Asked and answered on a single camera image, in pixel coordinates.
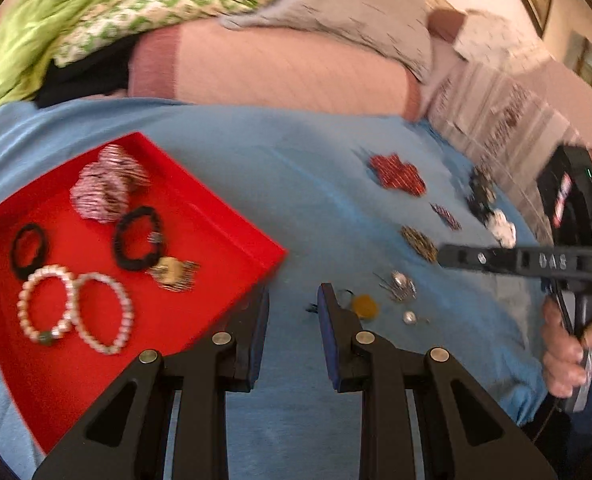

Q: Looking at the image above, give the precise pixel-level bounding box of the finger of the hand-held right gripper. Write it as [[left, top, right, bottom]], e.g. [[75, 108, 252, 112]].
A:
[[436, 242, 551, 277]]

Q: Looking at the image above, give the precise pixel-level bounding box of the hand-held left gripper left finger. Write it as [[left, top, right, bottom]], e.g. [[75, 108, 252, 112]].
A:
[[32, 285, 272, 480]]

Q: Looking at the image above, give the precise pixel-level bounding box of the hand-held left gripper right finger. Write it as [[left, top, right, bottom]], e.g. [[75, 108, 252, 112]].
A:
[[317, 282, 559, 480]]

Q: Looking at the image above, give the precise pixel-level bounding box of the leopard print hair clip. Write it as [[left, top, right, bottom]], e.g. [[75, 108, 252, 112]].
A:
[[401, 225, 439, 264]]

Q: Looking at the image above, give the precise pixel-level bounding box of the red tray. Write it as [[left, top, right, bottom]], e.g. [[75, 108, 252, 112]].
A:
[[0, 131, 289, 456]]

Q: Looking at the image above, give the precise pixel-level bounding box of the gold hair claw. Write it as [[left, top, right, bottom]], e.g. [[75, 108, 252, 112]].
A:
[[145, 255, 201, 292]]

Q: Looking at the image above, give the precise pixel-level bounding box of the white bead bracelet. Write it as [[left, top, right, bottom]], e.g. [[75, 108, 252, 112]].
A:
[[71, 272, 135, 356], [18, 264, 77, 346]]

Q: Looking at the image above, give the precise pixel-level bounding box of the black hair tie with charm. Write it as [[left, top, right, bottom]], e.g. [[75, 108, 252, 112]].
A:
[[112, 205, 168, 274]]

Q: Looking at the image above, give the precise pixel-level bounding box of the pink striped scrunchie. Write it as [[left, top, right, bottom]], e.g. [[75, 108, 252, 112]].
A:
[[69, 144, 151, 224]]

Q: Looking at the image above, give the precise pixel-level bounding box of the plain black hair tie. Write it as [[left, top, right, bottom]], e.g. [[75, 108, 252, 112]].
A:
[[9, 223, 51, 281]]

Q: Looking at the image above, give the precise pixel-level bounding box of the person's right hand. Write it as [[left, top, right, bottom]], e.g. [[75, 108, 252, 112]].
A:
[[542, 294, 592, 399]]

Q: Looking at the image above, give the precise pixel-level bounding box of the white dotted scrunchie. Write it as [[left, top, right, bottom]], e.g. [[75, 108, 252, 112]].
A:
[[486, 208, 519, 250]]

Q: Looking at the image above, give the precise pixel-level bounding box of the yellow round brooch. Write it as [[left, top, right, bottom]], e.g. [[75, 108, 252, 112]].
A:
[[351, 293, 381, 321]]

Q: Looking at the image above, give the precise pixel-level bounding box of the black grey scrunchie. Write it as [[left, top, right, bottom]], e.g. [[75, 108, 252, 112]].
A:
[[466, 166, 499, 224]]

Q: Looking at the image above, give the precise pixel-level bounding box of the red dotted scrunchie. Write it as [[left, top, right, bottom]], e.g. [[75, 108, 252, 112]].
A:
[[368, 152, 427, 197]]

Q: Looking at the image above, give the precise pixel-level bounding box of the striped floral cushion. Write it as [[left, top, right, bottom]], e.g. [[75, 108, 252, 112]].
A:
[[426, 50, 592, 247]]

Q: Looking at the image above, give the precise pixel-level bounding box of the blue cloth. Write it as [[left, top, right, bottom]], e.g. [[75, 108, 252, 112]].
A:
[[0, 97, 549, 480]]

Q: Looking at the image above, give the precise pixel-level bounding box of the window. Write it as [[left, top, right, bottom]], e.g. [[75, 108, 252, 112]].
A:
[[568, 30, 592, 92]]

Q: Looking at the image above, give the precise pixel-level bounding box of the white patterned pillow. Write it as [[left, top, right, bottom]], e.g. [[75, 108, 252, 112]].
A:
[[450, 8, 541, 69]]

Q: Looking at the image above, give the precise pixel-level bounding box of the grey cloth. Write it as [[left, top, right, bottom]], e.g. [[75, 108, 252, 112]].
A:
[[218, 0, 435, 84]]

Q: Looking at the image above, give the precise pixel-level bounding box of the dark cloth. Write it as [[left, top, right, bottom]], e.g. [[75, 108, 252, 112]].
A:
[[35, 35, 142, 110]]

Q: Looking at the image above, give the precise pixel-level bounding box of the green quilt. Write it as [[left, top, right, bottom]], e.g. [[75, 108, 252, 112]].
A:
[[0, 0, 307, 121]]

